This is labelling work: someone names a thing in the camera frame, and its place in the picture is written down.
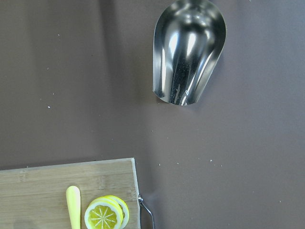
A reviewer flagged steel scoop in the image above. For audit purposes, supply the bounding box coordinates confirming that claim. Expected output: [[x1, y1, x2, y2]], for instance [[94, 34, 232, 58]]
[[152, 0, 226, 106]]

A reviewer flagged lemon slice behind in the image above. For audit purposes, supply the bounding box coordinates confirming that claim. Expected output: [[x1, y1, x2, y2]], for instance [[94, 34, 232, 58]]
[[105, 195, 130, 229]]

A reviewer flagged yellow plastic knife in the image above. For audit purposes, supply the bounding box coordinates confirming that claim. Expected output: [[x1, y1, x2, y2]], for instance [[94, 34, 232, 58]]
[[66, 186, 81, 229]]

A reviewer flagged bamboo cutting board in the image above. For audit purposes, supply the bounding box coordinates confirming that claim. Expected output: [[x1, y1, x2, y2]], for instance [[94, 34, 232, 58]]
[[0, 158, 140, 229]]

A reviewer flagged lemon slice near handle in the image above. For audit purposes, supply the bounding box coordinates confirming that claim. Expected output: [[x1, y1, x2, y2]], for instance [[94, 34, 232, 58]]
[[84, 198, 123, 229]]

